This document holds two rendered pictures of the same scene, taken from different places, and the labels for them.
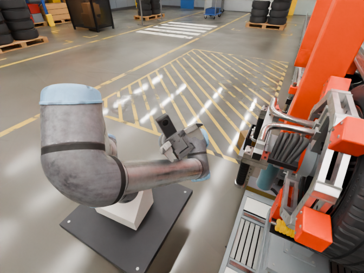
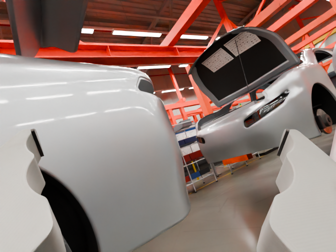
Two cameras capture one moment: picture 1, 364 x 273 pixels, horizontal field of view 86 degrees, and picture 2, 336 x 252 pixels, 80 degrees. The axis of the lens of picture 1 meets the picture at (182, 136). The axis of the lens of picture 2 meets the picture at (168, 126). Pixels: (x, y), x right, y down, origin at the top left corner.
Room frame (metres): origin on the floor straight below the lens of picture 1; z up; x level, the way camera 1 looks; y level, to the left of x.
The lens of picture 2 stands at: (0.55, 0.06, 1.06)
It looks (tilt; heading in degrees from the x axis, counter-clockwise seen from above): 9 degrees up; 208
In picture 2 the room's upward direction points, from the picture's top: 20 degrees counter-clockwise
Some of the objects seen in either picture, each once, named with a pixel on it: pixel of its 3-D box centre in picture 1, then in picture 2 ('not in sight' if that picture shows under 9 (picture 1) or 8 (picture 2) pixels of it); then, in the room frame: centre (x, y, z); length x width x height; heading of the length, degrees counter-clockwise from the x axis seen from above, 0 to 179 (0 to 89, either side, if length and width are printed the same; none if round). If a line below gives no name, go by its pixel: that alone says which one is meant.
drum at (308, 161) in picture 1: (291, 155); not in sight; (0.60, -0.47, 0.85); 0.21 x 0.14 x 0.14; 62
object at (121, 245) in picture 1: (134, 218); not in sight; (0.70, 0.33, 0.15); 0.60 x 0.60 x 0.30; 62
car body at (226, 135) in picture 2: not in sight; (293, 91); (-4.31, 0.50, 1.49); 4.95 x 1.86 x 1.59; 152
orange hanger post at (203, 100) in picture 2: not in sight; (215, 108); (-3.87, -0.99, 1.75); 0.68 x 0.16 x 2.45; 62
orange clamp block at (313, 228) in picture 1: (311, 228); not in sight; (0.29, -0.39, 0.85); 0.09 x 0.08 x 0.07; 152
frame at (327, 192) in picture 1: (310, 161); not in sight; (0.57, -0.53, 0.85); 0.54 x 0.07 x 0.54; 152
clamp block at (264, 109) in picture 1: (270, 113); not in sight; (0.82, -0.43, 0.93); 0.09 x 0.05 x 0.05; 62
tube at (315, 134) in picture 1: (292, 130); not in sight; (0.54, -0.38, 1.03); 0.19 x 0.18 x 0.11; 62
